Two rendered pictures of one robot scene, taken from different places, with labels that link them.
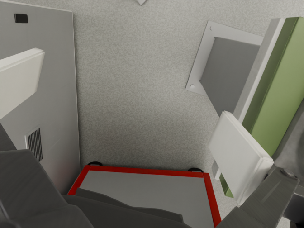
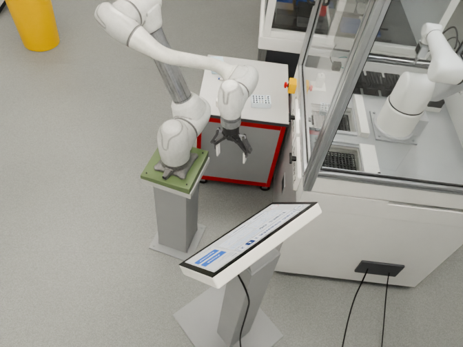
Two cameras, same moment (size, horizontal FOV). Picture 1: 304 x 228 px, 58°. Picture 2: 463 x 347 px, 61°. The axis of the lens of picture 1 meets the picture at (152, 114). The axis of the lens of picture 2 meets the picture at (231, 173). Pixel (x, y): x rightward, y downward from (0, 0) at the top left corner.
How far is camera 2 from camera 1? 1.72 m
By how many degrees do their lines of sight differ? 22
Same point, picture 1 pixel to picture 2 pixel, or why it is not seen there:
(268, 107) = (196, 171)
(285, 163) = (193, 157)
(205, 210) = not seen: hidden behind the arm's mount
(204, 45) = (193, 249)
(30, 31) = not seen: hidden behind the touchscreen
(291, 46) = (191, 183)
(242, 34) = (169, 253)
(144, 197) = (233, 164)
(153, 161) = (228, 188)
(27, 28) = not seen: hidden behind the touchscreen
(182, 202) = (214, 160)
